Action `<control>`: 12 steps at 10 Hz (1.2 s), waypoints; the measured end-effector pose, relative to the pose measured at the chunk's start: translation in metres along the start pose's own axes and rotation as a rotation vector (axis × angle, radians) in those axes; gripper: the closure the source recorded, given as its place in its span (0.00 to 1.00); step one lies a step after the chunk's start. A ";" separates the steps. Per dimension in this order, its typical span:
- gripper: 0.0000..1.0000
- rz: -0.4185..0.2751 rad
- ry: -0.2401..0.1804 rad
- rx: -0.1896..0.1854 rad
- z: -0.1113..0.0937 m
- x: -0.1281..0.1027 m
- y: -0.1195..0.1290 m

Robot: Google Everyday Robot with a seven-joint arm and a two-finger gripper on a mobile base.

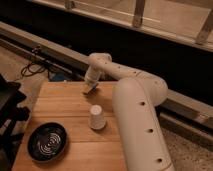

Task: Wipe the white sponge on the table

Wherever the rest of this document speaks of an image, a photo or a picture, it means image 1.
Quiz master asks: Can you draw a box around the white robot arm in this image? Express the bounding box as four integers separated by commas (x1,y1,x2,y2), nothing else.
84,53,175,171

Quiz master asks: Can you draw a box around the black cable on floor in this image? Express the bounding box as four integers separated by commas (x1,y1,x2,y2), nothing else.
20,61,51,80

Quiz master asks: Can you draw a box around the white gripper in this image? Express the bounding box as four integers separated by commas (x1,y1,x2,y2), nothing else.
83,66,100,95

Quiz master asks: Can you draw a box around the black equipment at left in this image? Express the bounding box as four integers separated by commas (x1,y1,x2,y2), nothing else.
0,74,30,166

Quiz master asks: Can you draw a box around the metal floor rail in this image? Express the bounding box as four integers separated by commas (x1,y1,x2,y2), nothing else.
0,22,213,133

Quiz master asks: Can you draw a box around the black round bowl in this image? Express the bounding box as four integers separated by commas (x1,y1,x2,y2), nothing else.
27,122,67,162

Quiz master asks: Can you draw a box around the blue object behind table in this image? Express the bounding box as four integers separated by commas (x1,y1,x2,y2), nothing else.
50,73,70,82

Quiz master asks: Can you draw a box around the white paper cup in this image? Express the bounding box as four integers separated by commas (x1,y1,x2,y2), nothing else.
89,105,106,130

